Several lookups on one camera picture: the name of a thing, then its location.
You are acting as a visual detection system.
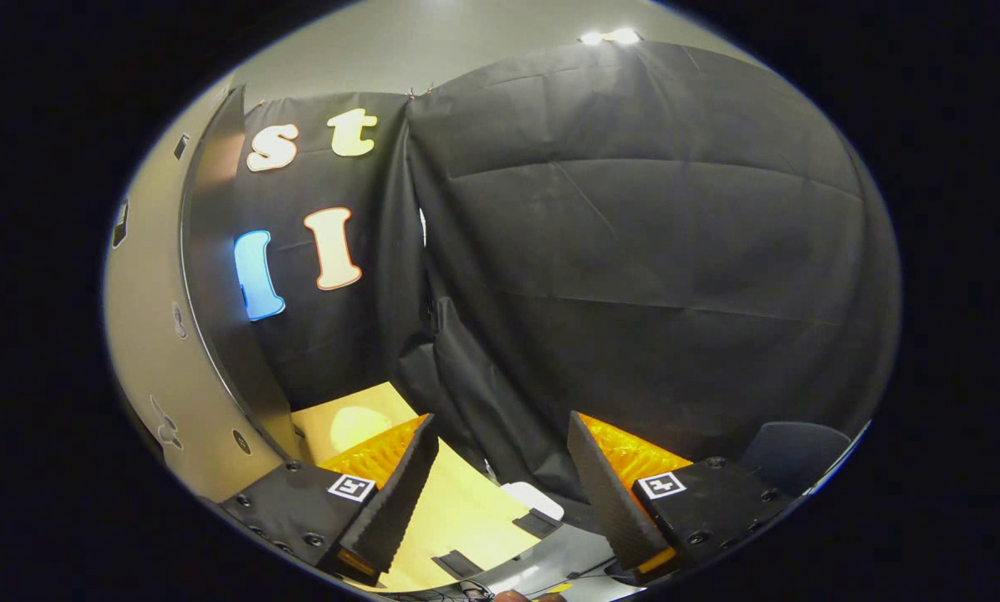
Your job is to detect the black backdrop cloth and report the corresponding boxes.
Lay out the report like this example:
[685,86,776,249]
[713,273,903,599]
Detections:
[232,40,902,511]

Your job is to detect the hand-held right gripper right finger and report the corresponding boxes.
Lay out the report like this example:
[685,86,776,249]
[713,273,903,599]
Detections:
[567,410,798,586]

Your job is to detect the black flat clamp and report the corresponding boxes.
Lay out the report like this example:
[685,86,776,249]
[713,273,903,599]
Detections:
[513,508,561,540]
[431,549,482,579]

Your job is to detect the white object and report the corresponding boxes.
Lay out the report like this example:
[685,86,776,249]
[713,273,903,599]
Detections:
[500,482,565,521]

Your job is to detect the yellow rounded object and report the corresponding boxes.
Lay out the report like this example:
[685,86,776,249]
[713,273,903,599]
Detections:
[329,406,394,452]

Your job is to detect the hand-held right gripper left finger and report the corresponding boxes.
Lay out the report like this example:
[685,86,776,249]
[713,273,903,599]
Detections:
[218,414,441,586]

